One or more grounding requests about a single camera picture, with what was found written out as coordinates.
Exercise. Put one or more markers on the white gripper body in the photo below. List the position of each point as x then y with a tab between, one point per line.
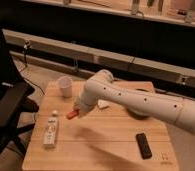
83	107

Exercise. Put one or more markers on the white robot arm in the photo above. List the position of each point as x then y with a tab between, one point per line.
177	111

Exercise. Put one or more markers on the white ceramic cup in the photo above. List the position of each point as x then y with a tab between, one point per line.
64	84

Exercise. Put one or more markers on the small white block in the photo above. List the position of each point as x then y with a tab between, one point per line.
102	104

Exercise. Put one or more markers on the white lotion tube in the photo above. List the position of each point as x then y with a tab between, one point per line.
50	134

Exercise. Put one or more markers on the green bowl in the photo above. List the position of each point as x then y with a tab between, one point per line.
144	90

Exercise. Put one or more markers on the black office chair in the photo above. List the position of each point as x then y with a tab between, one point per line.
14	99

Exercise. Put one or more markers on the black remote control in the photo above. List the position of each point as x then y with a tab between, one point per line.
143	146

